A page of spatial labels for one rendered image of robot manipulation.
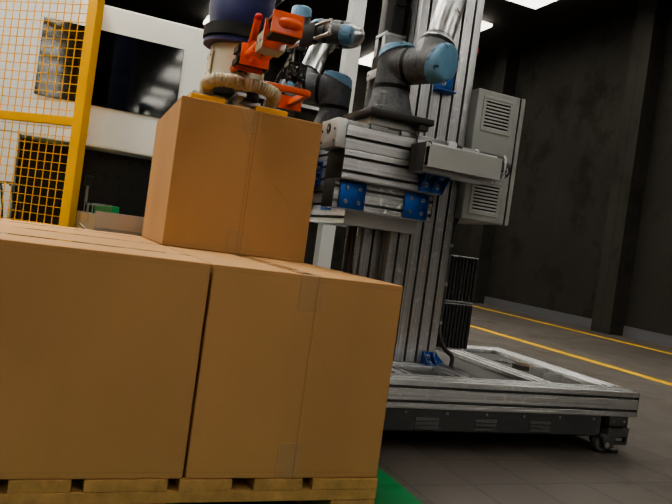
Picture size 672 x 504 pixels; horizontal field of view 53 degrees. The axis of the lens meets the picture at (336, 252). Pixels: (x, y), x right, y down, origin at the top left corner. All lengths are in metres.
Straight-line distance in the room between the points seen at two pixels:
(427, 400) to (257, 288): 1.02
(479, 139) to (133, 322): 1.60
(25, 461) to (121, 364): 0.22
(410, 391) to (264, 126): 0.91
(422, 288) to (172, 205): 1.01
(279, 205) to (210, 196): 0.19
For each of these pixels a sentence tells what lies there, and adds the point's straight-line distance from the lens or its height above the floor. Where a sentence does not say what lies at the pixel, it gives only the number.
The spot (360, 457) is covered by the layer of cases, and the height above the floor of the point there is 0.19.
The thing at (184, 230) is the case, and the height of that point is 0.59.
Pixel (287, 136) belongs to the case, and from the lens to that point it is 1.93.
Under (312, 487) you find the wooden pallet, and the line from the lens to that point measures 1.42.
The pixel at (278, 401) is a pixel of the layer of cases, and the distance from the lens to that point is 1.35.
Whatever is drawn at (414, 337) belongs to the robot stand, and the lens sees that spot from 2.47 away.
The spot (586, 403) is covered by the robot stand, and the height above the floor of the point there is 0.18.
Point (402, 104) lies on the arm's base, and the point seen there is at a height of 1.07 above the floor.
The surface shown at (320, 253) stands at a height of 0.51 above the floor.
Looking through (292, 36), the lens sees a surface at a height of 1.07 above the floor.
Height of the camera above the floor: 0.61
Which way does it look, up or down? 1 degrees down
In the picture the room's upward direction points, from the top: 8 degrees clockwise
